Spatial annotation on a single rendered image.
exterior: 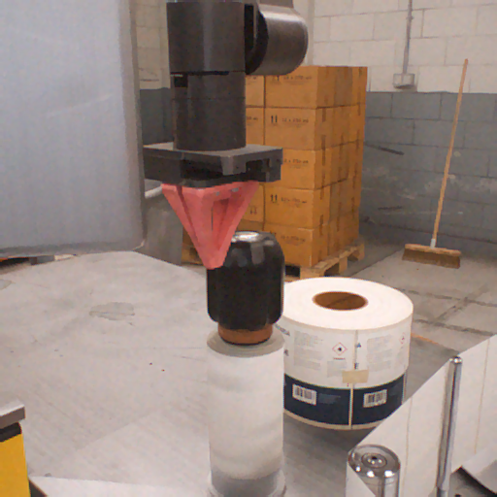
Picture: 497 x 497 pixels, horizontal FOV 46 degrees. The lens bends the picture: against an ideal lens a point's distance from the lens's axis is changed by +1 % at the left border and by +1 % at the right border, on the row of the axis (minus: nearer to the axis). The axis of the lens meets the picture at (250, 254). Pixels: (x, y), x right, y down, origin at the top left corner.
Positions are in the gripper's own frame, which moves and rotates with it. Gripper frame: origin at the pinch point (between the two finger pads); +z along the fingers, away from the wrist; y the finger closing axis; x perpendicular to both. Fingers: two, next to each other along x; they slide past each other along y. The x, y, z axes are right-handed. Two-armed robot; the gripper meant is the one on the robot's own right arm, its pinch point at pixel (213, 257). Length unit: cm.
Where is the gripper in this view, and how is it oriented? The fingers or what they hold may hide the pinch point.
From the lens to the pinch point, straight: 49.0
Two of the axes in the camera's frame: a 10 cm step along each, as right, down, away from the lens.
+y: -7.4, -1.9, 6.5
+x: -6.8, 2.2, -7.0
